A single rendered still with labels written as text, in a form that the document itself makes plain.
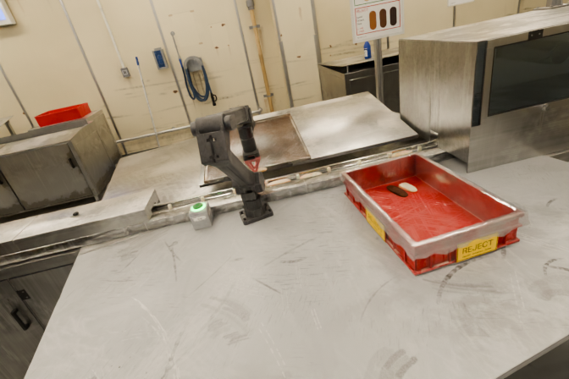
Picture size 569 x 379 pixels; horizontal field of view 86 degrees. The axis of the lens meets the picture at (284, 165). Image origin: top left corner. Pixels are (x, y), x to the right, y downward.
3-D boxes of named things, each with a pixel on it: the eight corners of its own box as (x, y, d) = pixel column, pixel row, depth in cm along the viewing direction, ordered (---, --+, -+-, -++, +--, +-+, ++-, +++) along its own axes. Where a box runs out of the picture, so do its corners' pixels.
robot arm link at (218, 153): (190, 163, 77) (229, 157, 76) (189, 115, 81) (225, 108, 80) (240, 197, 119) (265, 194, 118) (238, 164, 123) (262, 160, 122)
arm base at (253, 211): (244, 226, 114) (273, 215, 117) (239, 207, 111) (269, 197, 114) (239, 215, 122) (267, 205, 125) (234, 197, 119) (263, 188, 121)
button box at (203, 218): (195, 238, 119) (186, 214, 114) (197, 227, 126) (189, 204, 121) (216, 233, 119) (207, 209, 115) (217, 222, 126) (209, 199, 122)
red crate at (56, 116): (38, 127, 376) (33, 117, 370) (52, 120, 408) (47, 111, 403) (81, 118, 382) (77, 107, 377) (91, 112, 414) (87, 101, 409)
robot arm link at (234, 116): (193, 140, 82) (232, 134, 80) (188, 119, 80) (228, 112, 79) (230, 122, 123) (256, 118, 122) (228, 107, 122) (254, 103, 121)
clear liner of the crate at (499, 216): (413, 280, 78) (413, 249, 74) (340, 193, 122) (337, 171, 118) (527, 243, 82) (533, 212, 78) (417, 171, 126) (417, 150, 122)
